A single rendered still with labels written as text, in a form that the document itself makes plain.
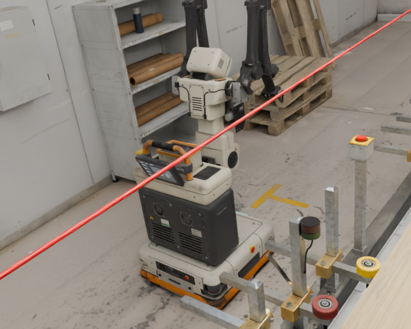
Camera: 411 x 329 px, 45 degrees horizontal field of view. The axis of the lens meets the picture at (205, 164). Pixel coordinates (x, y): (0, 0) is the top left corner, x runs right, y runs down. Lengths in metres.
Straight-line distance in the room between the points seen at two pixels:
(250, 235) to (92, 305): 1.06
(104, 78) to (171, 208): 1.61
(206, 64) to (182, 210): 0.81
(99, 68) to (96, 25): 0.35
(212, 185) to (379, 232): 0.85
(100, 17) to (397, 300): 2.94
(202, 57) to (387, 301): 1.67
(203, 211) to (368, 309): 1.21
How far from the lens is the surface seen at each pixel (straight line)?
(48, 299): 3.42
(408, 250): 1.92
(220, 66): 2.77
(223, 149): 2.89
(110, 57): 3.95
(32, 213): 4.14
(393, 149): 2.73
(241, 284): 1.83
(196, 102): 2.80
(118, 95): 4.03
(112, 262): 3.55
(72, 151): 4.23
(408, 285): 1.78
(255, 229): 3.11
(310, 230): 1.54
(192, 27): 3.02
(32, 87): 3.67
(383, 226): 2.39
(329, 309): 1.66
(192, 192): 2.61
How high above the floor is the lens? 2.04
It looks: 26 degrees down
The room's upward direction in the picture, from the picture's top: 8 degrees counter-clockwise
